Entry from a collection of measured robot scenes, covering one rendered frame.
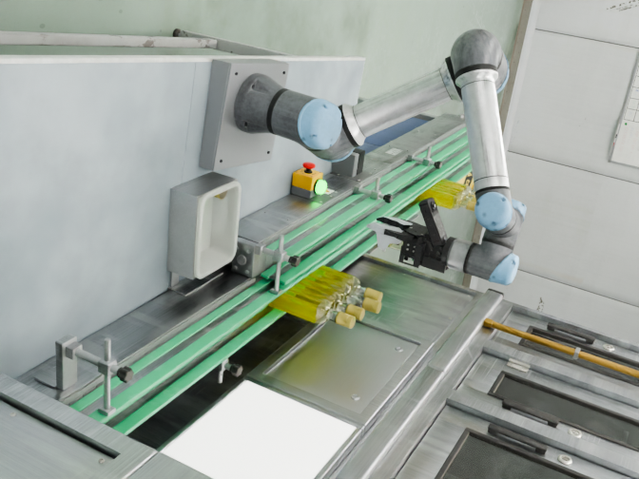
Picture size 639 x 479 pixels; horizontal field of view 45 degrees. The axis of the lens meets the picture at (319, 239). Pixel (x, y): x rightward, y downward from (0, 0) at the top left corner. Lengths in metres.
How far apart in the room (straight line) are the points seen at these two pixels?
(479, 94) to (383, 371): 0.79
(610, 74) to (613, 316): 2.39
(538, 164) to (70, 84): 6.75
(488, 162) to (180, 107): 0.71
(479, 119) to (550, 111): 6.13
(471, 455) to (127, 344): 0.85
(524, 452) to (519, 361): 0.41
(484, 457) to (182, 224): 0.92
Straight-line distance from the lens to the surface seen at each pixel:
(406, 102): 1.96
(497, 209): 1.68
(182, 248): 1.93
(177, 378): 1.85
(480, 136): 1.75
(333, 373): 2.08
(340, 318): 2.05
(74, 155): 1.62
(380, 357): 2.18
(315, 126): 1.85
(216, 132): 1.93
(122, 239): 1.81
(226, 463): 1.76
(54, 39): 2.31
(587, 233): 8.10
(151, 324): 1.86
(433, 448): 1.97
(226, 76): 1.90
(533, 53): 7.84
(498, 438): 2.06
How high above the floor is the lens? 1.82
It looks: 23 degrees down
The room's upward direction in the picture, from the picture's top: 108 degrees clockwise
